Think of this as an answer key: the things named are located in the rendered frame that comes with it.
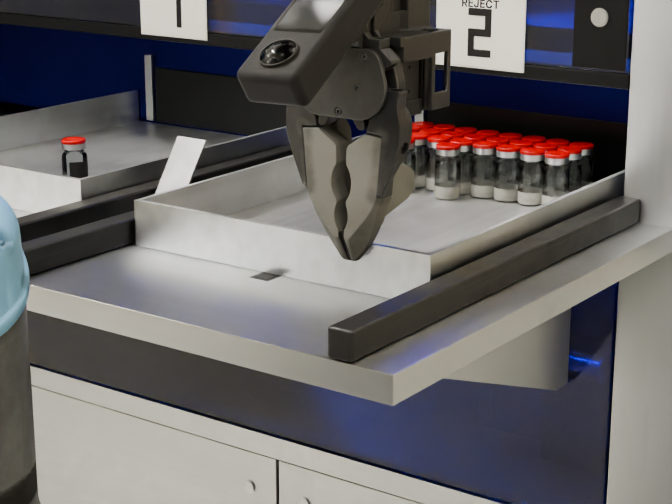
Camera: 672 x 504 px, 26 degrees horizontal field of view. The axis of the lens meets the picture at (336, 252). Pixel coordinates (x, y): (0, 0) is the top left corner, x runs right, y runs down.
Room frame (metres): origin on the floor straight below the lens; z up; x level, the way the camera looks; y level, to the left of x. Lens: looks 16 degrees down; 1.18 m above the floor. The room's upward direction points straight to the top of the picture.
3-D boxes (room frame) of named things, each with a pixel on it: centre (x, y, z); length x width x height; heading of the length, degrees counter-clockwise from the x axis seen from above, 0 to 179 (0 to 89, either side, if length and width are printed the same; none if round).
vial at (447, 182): (1.20, -0.09, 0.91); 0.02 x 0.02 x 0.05
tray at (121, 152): (1.34, 0.21, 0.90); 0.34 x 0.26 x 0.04; 144
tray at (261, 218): (1.12, -0.05, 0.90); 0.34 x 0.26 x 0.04; 145
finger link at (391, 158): (0.92, -0.03, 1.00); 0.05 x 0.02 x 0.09; 54
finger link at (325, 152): (0.96, -0.01, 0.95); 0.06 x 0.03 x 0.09; 144
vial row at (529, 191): (1.21, -0.12, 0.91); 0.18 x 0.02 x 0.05; 55
